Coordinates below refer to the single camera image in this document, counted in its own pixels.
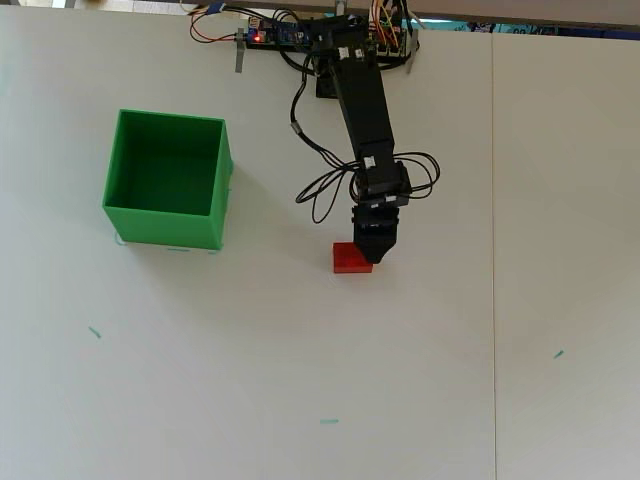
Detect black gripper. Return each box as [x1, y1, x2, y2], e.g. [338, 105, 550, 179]
[349, 162, 414, 265]

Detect black cable with blue plug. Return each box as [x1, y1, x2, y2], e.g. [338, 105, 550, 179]
[205, 2, 301, 29]

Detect thin red wire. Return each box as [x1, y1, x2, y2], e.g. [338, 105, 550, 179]
[188, 7, 251, 45]

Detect black servo cable bundle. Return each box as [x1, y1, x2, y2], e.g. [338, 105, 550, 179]
[288, 52, 441, 225]

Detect circuit board with jumper wires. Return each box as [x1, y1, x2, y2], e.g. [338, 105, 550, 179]
[367, 22, 419, 64]

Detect coloured jumper wires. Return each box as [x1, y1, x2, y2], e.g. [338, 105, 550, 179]
[367, 0, 407, 49]

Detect red block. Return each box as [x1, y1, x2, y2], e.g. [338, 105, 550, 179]
[332, 242, 375, 275]

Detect blue controller circuit board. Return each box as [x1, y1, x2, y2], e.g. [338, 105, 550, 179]
[247, 16, 314, 50]

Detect green bin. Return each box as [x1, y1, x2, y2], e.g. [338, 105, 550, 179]
[101, 108, 235, 251]

